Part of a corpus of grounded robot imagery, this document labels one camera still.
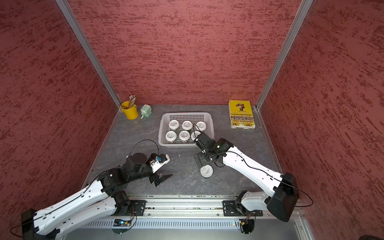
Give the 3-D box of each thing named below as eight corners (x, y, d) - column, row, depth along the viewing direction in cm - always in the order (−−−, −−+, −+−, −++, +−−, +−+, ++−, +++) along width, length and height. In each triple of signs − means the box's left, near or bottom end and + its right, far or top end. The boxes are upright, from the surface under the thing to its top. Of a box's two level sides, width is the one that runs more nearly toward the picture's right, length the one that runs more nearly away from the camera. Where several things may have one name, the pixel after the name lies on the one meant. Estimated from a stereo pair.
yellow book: (231, 129, 109) (232, 125, 106) (226, 103, 126) (227, 100, 123) (255, 129, 109) (257, 125, 106) (247, 103, 127) (249, 100, 123)
